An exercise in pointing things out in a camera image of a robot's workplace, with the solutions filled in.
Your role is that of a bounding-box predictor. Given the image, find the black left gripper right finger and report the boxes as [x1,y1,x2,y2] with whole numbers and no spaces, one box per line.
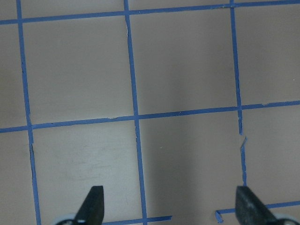
[235,186,277,225]

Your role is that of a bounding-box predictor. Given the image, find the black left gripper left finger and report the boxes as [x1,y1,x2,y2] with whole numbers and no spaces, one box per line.
[75,186,104,225]

